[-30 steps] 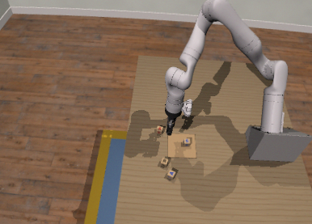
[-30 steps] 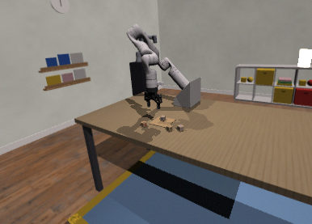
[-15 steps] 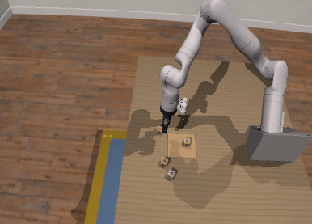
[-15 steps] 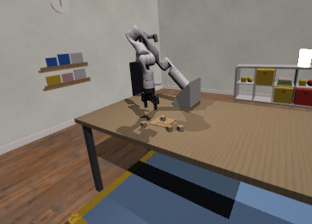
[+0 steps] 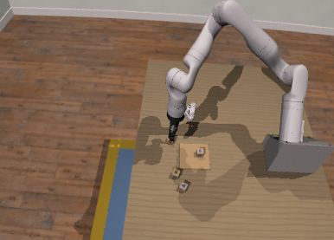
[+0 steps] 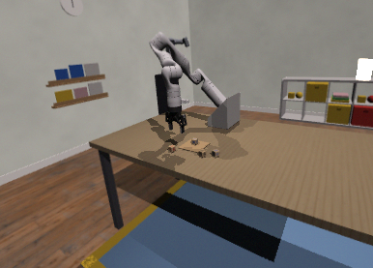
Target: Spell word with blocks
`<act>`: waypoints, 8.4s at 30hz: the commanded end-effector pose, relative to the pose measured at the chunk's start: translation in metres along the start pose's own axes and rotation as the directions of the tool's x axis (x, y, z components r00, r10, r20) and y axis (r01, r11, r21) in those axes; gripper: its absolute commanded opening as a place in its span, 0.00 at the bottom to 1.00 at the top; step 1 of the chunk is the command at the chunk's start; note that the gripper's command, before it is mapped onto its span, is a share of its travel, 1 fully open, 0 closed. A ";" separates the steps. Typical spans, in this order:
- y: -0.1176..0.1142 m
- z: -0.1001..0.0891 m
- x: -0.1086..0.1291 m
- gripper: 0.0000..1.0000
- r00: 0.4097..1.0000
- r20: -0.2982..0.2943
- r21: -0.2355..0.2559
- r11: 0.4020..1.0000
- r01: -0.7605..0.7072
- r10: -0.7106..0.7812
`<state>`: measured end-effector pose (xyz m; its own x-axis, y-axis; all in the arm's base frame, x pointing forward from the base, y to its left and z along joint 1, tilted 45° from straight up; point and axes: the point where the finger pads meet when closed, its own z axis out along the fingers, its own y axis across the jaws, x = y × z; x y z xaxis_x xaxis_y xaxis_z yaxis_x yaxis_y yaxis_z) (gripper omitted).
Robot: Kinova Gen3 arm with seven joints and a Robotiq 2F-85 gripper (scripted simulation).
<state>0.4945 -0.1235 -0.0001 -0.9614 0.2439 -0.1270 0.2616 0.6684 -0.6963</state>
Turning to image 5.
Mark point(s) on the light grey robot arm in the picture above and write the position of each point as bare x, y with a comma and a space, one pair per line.
230, 12

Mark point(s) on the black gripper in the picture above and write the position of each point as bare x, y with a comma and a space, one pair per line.
174, 122

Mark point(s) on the tan square mat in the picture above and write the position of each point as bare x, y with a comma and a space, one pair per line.
189, 160

